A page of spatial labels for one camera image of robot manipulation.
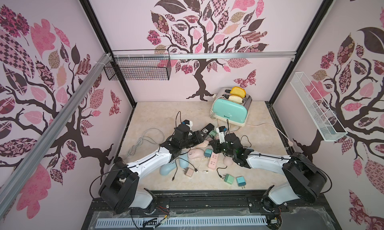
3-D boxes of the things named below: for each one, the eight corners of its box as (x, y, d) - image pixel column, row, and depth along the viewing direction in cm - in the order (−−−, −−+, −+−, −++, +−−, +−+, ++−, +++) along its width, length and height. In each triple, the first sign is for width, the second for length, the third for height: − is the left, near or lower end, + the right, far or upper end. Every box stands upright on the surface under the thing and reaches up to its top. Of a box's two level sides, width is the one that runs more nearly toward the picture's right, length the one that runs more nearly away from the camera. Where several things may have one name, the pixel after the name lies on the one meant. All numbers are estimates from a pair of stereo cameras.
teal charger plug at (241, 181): (237, 188, 81) (238, 187, 79) (235, 177, 85) (236, 176, 83) (245, 188, 81) (247, 187, 79) (243, 177, 85) (244, 176, 83)
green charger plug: (221, 180, 84) (222, 179, 82) (223, 173, 86) (224, 172, 85) (232, 184, 82) (232, 183, 81) (233, 177, 85) (234, 176, 83)
